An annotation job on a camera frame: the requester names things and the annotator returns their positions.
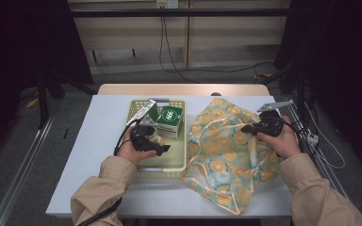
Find white wall socket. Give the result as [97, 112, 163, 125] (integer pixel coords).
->
[156, 0, 179, 9]

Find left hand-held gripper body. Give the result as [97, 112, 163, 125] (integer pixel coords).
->
[130, 116, 159, 153]

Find dark curtain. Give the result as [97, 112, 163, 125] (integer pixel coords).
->
[274, 0, 362, 172]
[0, 0, 94, 164]

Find person's left hand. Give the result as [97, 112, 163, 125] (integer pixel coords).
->
[117, 125, 157, 167]

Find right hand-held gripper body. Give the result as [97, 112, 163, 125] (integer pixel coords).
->
[256, 100, 295, 137]

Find pale yellow perforated plastic basket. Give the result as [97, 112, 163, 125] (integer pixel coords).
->
[125, 98, 189, 179]

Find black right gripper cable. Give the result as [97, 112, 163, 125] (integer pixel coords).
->
[274, 117, 305, 153]

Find black wall cable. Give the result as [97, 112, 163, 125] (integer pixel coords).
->
[158, 8, 202, 84]
[161, 8, 276, 74]

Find white power strip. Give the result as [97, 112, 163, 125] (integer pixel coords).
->
[305, 132, 320, 146]

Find orange slice print cloth bag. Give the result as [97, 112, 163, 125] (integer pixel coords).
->
[181, 97, 284, 216]

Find person's right hand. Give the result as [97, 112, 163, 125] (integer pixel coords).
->
[256, 115, 302, 159]

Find white cable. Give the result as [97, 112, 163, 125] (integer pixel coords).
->
[304, 103, 347, 170]

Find aluminium floor rail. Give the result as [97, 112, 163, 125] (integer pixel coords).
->
[0, 116, 55, 226]
[287, 103, 350, 202]

